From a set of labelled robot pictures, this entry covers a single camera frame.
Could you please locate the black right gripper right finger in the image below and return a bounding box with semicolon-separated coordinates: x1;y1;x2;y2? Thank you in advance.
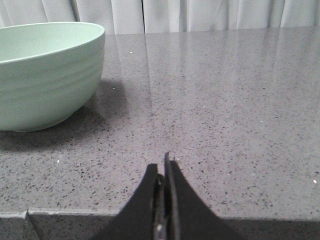
164;152;245;240

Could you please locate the white curtain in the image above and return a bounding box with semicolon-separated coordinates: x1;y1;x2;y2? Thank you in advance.
0;0;320;35

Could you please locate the green bowl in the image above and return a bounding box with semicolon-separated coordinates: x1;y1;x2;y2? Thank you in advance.
0;21;106;133

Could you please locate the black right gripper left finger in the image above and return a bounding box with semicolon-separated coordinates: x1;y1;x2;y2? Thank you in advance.
92;164;158;240

